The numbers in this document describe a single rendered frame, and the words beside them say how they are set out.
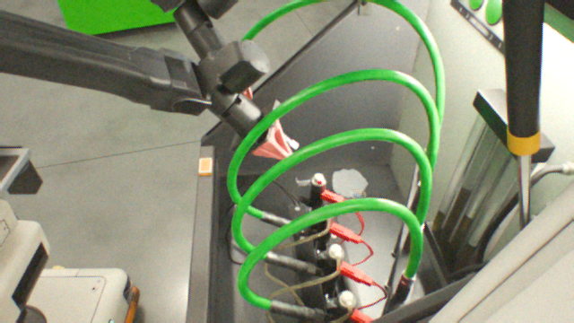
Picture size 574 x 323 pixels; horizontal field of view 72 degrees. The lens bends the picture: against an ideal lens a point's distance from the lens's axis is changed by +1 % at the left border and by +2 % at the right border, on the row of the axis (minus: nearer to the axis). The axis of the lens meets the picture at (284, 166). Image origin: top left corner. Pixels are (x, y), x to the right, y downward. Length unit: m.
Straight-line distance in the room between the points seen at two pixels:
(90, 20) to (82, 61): 3.49
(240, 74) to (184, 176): 1.83
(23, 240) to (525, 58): 1.15
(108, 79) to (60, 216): 1.92
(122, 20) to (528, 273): 3.86
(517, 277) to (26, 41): 0.48
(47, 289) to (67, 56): 1.37
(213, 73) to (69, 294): 1.28
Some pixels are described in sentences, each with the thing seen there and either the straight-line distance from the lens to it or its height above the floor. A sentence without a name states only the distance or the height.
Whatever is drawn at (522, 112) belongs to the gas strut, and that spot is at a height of 1.49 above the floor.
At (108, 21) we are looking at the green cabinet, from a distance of 4.00.
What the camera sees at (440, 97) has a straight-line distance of 0.69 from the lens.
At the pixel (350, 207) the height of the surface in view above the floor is 1.31.
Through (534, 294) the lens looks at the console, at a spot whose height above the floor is 1.39.
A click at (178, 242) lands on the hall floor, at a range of 2.07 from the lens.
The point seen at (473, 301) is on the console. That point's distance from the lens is 0.37.
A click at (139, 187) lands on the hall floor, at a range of 2.39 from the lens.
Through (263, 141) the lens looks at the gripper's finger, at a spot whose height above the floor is 1.22.
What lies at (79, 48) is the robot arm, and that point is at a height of 1.42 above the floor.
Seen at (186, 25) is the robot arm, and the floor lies 1.32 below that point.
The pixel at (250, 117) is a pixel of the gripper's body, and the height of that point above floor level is 1.25.
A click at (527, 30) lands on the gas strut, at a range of 0.24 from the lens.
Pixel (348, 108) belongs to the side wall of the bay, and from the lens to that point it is 1.04.
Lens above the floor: 1.63
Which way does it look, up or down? 43 degrees down
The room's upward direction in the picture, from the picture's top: straight up
